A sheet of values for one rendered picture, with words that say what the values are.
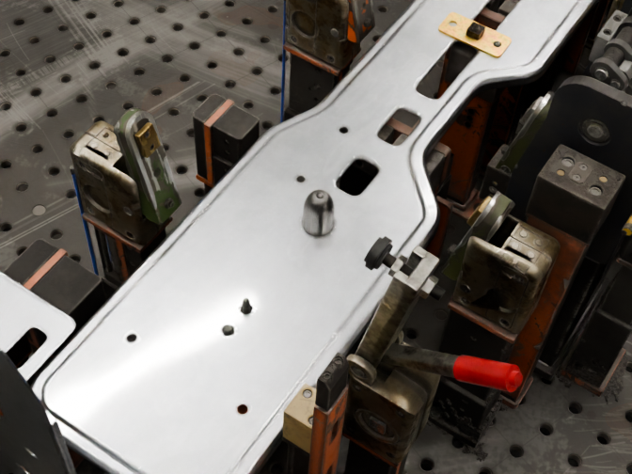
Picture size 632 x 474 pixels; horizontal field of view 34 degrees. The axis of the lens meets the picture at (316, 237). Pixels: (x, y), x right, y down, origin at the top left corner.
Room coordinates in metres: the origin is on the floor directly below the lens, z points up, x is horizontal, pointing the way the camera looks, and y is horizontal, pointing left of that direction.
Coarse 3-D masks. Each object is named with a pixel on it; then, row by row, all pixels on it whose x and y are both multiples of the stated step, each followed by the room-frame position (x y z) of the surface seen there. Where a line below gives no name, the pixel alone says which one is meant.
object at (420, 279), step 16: (384, 240) 0.46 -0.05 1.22; (368, 256) 0.45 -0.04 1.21; (384, 256) 0.45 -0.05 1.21; (400, 256) 0.45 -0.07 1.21; (416, 256) 0.45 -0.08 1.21; (432, 256) 0.45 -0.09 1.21; (400, 272) 0.44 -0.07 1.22; (416, 272) 0.44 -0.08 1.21; (432, 272) 0.44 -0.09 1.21; (400, 288) 0.43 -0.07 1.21; (416, 288) 0.42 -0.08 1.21; (432, 288) 0.43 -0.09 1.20; (384, 304) 0.43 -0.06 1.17; (400, 304) 0.43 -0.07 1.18; (384, 320) 0.43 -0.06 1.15; (400, 320) 0.43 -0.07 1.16; (368, 336) 0.44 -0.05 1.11; (384, 336) 0.43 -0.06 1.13; (368, 352) 0.44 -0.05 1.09; (384, 352) 0.43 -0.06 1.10
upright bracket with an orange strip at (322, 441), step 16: (336, 368) 0.36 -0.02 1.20; (320, 384) 0.35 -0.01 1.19; (336, 384) 0.35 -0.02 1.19; (320, 400) 0.35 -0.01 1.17; (336, 400) 0.36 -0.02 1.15; (320, 416) 0.35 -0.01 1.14; (336, 416) 0.35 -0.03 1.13; (320, 432) 0.35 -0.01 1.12; (336, 432) 0.36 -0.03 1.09; (320, 448) 0.34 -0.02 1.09; (336, 448) 0.36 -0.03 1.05; (320, 464) 0.34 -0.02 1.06; (336, 464) 0.37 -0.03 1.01
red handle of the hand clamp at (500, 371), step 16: (400, 352) 0.44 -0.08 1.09; (416, 352) 0.44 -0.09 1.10; (432, 352) 0.43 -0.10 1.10; (416, 368) 0.42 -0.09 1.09; (432, 368) 0.42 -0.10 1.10; (448, 368) 0.41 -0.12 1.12; (464, 368) 0.41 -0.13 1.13; (480, 368) 0.40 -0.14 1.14; (496, 368) 0.40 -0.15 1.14; (512, 368) 0.40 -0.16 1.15; (480, 384) 0.39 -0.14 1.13; (496, 384) 0.39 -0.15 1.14; (512, 384) 0.39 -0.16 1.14
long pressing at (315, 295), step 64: (448, 0) 0.98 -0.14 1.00; (576, 0) 1.00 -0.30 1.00; (384, 64) 0.87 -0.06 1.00; (512, 64) 0.88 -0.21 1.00; (320, 128) 0.76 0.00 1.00; (448, 128) 0.78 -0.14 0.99; (256, 192) 0.67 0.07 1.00; (384, 192) 0.68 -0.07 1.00; (192, 256) 0.58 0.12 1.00; (256, 256) 0.59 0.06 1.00; (320, 256) 0.59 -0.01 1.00; (128, 320) 0.50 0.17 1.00; (192, 320) 0.51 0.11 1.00; (256, 320) 0.51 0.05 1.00; (320, 320) 0.52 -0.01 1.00; (64, 384) 0.43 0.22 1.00; (128, 384) 0.43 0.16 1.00; (192, 384) 0.44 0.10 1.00; (256, 384) 0.44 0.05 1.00; (128, 448) 0.37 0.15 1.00; (192, 448) 0.38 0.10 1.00; (256, 448) 0.38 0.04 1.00
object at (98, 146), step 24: (72, 144) 0.68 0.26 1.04; (96, 144) 0.68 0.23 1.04; (72, 168) 0.68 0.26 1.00; (96, 168) 0.65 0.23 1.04; (120, 168) 0.66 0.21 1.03; (96, 192) 0.66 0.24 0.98; (120, 192) 0.64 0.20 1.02; (96, 216) 0.66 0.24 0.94; (120, 216) 0.64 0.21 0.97; (144, 216) 0.64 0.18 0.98; (120, 240) 0.64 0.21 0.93; (144, 240) 0.64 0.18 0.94; (96, 264) 0.68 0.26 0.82; (120, 264) 0.66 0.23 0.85
